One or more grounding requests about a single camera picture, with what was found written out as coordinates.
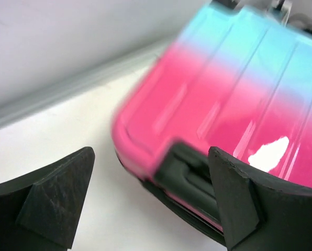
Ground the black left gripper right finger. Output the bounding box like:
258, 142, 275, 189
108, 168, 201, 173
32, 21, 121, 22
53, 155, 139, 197
208, 147, 312, 250

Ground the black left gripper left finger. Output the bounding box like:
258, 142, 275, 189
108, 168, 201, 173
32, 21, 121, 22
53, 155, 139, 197
0, 147, 95, 248

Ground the pink suitcase with dark lining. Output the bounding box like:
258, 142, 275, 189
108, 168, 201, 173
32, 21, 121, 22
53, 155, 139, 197
112, 1, 312, 248

